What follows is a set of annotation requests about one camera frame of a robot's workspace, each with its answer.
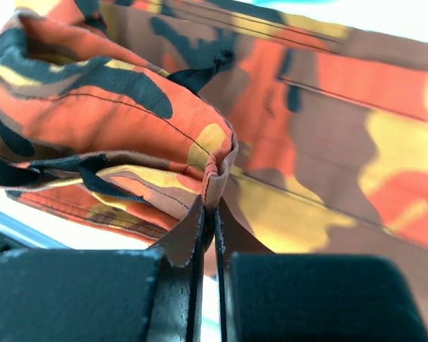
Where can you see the aluminium right side rail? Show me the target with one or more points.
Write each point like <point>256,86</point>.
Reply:
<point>14,232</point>

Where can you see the orange camouflage trousers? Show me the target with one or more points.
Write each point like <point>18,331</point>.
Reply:
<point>118,114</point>

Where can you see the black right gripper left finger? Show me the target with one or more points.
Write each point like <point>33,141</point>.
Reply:
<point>176,313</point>

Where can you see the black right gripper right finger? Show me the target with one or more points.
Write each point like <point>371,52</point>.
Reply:
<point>230,237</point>

